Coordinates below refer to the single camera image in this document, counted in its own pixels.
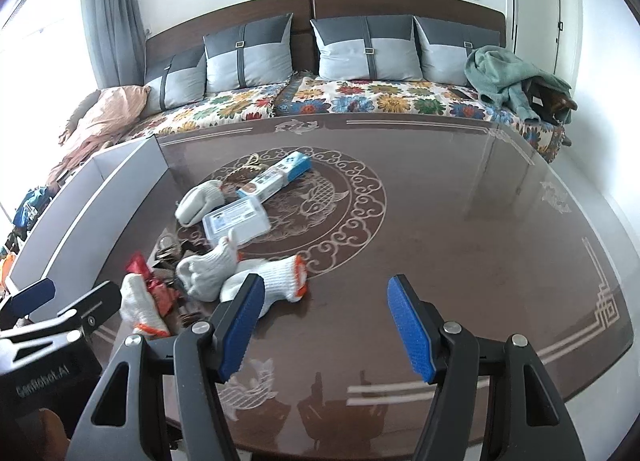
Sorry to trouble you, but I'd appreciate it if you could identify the red foil packet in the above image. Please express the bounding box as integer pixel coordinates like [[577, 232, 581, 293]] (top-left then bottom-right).
[[125, 252, 183, 317]]

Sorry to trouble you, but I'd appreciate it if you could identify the white knit glove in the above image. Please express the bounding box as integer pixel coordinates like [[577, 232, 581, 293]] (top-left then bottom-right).
[[176, 228, 243, 302], [220, 256, 308, 304], [175, 180, 226, 228], [119, 273, 171, 339]]

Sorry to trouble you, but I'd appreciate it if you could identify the brown bag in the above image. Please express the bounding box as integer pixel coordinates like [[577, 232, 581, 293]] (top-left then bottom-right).
[[525, 83, 576, 124]]

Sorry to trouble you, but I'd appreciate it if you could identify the pink blanket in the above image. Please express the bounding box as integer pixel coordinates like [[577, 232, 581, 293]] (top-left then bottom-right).
[[47, 85, 151, 182]]

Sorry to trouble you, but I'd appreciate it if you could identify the clear plastic box with label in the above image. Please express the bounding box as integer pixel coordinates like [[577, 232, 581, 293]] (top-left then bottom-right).
[[201, 197, 272, 246]]

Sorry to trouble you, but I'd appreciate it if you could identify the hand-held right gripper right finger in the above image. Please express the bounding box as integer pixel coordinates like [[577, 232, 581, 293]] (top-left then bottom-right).
[[386, 273, 586, 461]]

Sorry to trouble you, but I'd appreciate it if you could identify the blue bag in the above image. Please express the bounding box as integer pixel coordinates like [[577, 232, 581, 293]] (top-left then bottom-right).
[[12, 186, 53, 232]]

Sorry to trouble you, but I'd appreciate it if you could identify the white door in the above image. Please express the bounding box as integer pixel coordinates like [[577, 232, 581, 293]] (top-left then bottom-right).
[[510, 0, 581, 86]]

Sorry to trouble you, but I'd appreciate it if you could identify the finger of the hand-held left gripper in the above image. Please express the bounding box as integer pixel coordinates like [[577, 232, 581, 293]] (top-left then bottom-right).
[[60, 281, 122, 337], [0, 277, 56, 317]]

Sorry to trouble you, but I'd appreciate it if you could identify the blue and white carton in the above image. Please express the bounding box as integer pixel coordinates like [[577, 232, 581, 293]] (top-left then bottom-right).
[[235, 151, 312, 202]]

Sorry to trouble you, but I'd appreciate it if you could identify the beige rope ornament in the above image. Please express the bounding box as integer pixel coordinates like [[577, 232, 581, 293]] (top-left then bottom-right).
[[225, 153, 271, 186]]

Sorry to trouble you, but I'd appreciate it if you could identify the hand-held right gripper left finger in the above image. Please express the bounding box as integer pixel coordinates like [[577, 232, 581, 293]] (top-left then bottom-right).
[[65, 272, 266, 461]]

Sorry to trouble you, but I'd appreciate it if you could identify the grey curtain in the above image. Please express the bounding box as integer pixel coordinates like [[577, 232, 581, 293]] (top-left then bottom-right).
[[80, 0, 146, 89]]

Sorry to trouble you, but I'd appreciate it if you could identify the green garment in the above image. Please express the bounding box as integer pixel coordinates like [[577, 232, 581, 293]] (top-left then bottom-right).
[[464, 46, 573, 122]]

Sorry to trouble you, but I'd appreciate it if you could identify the grey-white foam container box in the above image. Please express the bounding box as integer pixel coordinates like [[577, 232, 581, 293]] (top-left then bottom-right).
[[7, 135, 163, 294]]

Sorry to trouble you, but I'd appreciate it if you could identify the brown woven accessory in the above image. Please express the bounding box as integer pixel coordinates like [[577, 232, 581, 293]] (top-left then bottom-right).
[[156, 233, 201, 272]]

